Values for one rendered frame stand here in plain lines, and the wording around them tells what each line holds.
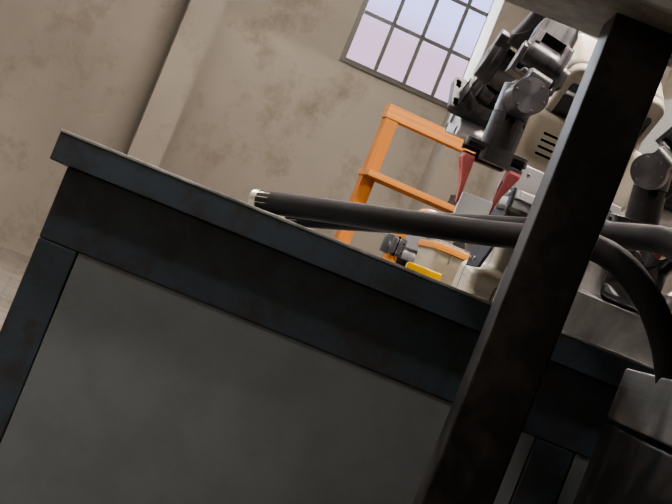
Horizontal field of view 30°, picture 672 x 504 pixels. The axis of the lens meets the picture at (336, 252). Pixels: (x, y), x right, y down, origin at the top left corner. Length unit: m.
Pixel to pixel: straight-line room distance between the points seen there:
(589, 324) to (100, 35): 10.46
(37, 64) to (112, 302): 10.40
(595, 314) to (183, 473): 0.56
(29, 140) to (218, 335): 10.38
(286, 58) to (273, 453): 10.65
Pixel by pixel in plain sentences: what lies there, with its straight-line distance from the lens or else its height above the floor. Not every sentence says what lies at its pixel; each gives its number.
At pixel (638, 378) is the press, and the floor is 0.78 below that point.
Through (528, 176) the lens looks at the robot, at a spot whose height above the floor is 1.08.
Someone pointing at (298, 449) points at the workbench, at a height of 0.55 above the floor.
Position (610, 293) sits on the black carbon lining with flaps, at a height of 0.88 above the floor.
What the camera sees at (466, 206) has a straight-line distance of 1.95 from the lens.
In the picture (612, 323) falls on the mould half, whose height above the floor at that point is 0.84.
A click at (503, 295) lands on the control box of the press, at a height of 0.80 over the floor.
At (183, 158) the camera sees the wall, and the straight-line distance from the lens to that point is 11.88.
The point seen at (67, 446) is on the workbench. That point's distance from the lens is 1.53.
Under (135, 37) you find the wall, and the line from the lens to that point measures 11.93.
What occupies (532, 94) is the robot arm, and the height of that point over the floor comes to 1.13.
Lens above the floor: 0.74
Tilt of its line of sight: 2 degrees up
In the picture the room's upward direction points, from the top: 22 degrees clockwise
